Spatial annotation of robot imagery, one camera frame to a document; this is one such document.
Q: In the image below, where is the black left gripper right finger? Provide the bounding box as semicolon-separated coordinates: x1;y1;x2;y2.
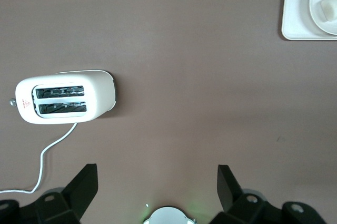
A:
210;164;327;224

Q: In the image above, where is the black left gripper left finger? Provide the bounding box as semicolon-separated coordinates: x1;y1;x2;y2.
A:
0;163;98;224

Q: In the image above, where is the white steamed bun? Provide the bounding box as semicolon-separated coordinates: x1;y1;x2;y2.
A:
320;0;337;22

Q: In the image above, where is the cream round plate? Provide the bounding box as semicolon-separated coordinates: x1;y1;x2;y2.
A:
309;0;337;36

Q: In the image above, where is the cream tray with rabbit print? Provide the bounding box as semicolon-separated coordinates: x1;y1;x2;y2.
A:
281;0;337;41

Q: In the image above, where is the white two-slot toaster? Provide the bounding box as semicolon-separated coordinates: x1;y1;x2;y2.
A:
7;70;118;125

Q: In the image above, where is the white toaster power cable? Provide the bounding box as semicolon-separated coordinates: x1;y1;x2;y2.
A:
0;122;79;195

